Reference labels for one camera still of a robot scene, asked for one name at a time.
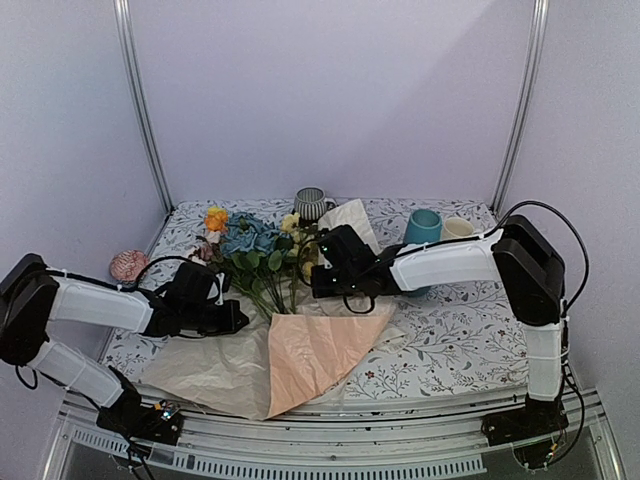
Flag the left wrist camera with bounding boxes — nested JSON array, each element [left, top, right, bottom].
[[215, 271, 231, 306]]

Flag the aluminium frame post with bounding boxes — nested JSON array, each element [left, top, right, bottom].
[[490, 0, 550, 213], [113, 0, 175, 215]]

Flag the cream mug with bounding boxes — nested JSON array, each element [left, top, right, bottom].
[[441, 217, 475, 240]]

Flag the aluminium table front rail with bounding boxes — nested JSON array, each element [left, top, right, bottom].
[[42, 384, 626, 480]]

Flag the striped cup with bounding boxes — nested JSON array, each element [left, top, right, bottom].
[[294, 187, 337, 222]]

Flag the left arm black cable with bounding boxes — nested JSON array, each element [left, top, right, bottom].
[[49, 255, 201, 296]]

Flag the flower bouquet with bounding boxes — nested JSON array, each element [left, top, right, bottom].
[[190, 207, 395, 420]]

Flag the left aluminium frame post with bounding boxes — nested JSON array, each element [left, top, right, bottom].
[[113, 0, 175, 215]]

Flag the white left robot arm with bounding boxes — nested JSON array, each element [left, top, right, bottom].
[[1, 253, 249, 445]]

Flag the cream wrapping paper sheet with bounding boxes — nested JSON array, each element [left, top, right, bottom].
[[141, 224, 383, 415]]

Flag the right aluminium frame post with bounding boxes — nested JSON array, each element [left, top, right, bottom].
[[490, 0, 550, 213]]

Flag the cream ribbon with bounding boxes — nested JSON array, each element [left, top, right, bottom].
[[371, 324, 407, 353]]

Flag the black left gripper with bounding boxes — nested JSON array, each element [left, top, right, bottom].
[[183, 299, 249, 336]]

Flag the teal vase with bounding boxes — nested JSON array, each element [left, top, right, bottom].
[[402, 208, 444, 299]]

